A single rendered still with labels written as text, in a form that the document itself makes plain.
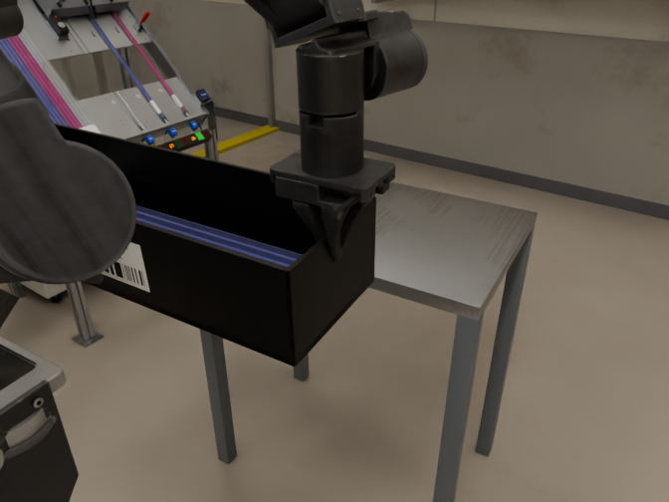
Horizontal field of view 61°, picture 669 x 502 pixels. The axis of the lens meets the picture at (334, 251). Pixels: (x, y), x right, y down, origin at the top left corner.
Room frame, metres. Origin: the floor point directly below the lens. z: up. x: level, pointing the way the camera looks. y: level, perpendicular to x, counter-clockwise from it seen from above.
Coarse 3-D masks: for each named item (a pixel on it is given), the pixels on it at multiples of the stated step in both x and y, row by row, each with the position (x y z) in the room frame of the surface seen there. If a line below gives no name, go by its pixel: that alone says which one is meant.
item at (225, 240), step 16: (144, 208) 0.68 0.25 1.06; (160, 224) 0.64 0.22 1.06; (176, 224) 0.64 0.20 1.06; (192, 224) 0.64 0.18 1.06; (208, 240) 0.60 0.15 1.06; (224, 240) 0.60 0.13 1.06; (240, 240) 0.60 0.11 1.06; (256, 256) 0.56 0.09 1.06; (272, 256) 0.56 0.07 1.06; (288, 256) 0.56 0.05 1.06
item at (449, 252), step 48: (432, 192) 1.34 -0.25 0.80; (384, 240) 1.08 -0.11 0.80; (432, 240) 1.08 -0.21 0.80; (480, 240) 1.08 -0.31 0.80; (528, 240) 1.19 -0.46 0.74; (384, 288) 0.92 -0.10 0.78; (432, 288) 0.89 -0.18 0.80; (480, 288) 0.89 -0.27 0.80; (480, 336) 0.86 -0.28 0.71; (480, 432) 1.20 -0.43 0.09
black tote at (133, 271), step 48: (96, 144) 0.79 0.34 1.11; (144, 144) 0.74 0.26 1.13; (144, 192) 0.75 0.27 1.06; (192, 192) 0.70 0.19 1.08; (240, 192) 0.66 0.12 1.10; (144, 240) 0.51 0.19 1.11; (192, 240) 0.48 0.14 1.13; (288, 240) 0.63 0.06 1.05; (144, 288) 0.52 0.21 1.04; (192, 288) 0.49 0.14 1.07; (240, 288) 0.45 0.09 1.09; (288, 288) 0.42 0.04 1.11; (336, 288) 0.50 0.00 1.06; (240, 336) 0.46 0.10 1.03; (288, 336) 0.43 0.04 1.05
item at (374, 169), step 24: (312, 120) 0.48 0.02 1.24; (336, 120) 0.47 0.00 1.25; (360, 120) 0.48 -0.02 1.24; (312, 144) 0.47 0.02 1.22; (336, 144) 0.47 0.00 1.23; (360, 144) 0.48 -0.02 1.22; (288, 168) 0.49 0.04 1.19; (312, 168) 0.47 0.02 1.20; (336, 168) 0.47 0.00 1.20; (360, 168) 0.48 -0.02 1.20; (384, 168) 0.49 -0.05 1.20; (336, 192) 0.46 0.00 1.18; (360, 192) 0.44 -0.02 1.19
